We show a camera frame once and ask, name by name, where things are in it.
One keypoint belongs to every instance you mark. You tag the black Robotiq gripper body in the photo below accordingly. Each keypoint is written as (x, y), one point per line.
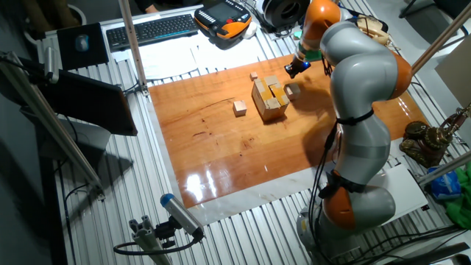
(300, 66)

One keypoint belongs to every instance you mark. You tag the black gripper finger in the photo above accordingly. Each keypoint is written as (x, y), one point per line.
(287, 68)
(292, 75)

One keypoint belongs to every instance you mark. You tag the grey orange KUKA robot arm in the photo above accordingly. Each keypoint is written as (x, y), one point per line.
(362, 81)

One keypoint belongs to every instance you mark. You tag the small teal object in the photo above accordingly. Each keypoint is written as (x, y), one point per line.
(297, 35)

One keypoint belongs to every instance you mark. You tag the white round object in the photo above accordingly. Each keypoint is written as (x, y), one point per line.
(251, 30)

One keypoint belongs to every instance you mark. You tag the person's bare hand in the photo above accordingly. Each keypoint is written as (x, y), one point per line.
(151, 9)

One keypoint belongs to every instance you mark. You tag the large wooden cube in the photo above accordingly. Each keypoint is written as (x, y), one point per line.
(293, 92)

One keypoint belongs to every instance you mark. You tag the small wooden cube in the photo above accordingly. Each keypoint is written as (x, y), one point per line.
(254, 76)

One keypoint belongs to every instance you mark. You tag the wooden block structure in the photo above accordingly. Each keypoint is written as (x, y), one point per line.
(270, 106)

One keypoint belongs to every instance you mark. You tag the white paper sheet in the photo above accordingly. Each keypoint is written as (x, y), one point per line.
(232, 53)
(167, 59)

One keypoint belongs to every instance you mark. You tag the medium wooden cube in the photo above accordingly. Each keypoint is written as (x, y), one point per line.
(240, 108)

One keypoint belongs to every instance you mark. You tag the black orange teach pendant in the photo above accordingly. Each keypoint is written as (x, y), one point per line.
(222, 18)

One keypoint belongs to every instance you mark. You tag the glossy orange wooden board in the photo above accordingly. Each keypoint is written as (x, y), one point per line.
(221, 147)

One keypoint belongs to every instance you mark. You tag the black computer keyboard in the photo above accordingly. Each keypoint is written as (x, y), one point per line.
(152, 31)

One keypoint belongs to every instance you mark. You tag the beige flat panel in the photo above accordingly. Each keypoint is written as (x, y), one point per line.
(456, 70)

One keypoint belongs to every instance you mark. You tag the blue wipes packet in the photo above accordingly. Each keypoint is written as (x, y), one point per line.
(445, 184)

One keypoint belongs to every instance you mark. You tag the black flat monitor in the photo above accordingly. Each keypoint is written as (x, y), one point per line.
(92, 103)

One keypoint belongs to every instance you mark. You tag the black mouse pad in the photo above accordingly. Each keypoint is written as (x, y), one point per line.
(82, 46)

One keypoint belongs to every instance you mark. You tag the grey computer mouse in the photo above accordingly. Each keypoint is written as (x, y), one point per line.
(82, 42)

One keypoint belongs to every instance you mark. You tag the grey monitor base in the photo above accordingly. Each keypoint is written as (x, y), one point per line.
(88, 141)

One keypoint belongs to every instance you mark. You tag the green cloth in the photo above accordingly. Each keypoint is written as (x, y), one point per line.
(460, 210)

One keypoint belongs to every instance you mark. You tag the long slanted aluminium bar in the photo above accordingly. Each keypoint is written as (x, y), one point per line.
(55, 129)

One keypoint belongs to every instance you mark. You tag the slanted aluminium frame bar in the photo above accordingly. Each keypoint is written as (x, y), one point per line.
(445, 168)
(441, 38)

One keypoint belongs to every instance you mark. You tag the upright aluminium frame post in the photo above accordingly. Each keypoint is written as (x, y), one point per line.
(132, 44)

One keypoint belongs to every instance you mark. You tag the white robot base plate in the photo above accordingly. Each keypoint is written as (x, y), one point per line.
(404, 191)

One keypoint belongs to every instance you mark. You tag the silver camera with blue end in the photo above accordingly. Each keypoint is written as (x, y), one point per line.
(182, 216)

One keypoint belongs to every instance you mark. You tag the short aluminium profile post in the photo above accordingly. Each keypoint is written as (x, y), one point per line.
(149, 243)

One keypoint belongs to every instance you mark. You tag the silver cylindrical camera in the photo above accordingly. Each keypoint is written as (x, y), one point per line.
(50, 64)

